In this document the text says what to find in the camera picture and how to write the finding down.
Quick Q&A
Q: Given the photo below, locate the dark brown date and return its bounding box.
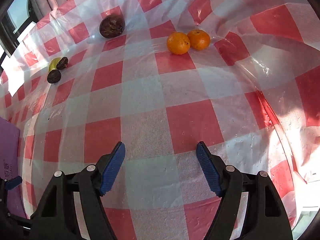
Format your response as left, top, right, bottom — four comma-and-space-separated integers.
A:
47, 69, 61, 84
56, 57, 68, 70

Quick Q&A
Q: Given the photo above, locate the small wrapped yellow fruit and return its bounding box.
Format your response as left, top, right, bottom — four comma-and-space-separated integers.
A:
48, 57, 61, 72

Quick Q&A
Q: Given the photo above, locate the red white checkered tablecloth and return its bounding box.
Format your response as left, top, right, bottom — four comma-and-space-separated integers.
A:
1, 0, 319, 239

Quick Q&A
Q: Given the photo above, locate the dark purple passion fruit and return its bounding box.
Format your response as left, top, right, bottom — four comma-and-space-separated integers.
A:
99, 14, 125, 38

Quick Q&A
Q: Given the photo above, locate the purple cardboard box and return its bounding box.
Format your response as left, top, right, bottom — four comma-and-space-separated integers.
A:
0, 118, 26, 218

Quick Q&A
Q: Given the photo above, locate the orange mandarin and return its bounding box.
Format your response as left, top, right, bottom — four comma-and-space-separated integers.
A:
167, 31, 190, 55
187, 29, 210, 50

